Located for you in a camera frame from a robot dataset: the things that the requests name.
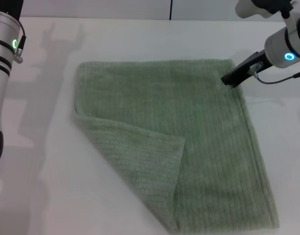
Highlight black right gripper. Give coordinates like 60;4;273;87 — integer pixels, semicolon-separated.
220;50;273;88

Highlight green ribbed towel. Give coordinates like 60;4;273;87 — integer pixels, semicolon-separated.
73;58;280;235

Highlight grey right wrist cable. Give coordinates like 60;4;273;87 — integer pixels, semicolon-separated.
248;62;300;84

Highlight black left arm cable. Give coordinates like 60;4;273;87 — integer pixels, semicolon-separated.
13;21;27;63

